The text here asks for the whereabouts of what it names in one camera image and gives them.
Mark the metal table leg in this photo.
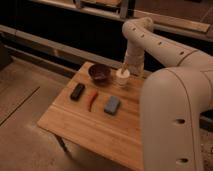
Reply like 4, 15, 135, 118
55, 135, 68, 153

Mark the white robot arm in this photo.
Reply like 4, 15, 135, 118
122, 17, 213, 171

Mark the dark ceramic bowl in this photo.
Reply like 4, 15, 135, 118
88, 64, 111, 82

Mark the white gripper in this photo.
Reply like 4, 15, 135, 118
121, 51, 144, 75

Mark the blue-grey sponge block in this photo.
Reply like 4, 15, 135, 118
104, 96, 120, 115

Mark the wooden table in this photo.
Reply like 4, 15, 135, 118
38, 62, 144, 171

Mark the red chili pepper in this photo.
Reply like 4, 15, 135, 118
88, 90, 98, 111

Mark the white ceramic cup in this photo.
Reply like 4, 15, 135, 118
116, 69, 130, 85

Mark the black rectangular block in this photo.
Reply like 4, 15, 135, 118
70, 83, 85, 101

